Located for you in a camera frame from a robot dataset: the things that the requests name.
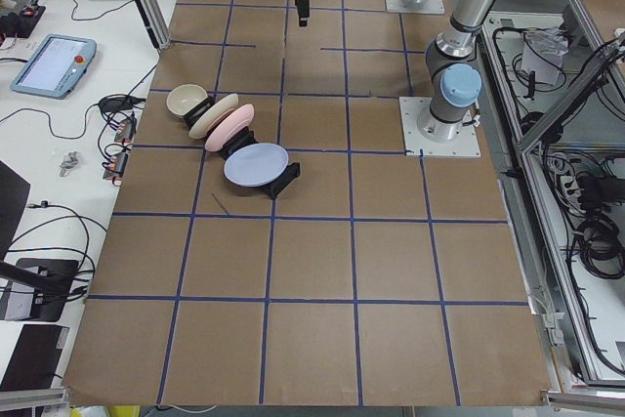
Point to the blue plate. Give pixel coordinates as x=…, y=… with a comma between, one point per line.
x=256, y=165

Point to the pink plate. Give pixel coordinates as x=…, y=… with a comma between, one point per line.
x=232, y=124

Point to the cream plate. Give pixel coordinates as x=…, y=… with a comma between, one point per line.
x=213, y=116

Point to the cream bowl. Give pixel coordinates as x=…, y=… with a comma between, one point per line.
x=184, y=98

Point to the black dish rack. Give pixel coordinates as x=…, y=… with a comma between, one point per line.
x=243, y=138

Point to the near teach pendant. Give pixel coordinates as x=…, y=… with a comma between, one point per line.
x=56, y=67

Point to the brown paper table cover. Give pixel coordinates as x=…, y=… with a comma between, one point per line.
x=375, y=278

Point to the silver metal clamp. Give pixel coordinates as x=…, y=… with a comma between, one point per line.
x=69, y=162

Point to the black monitor stand base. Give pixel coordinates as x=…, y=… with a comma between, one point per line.
x=37, y=289

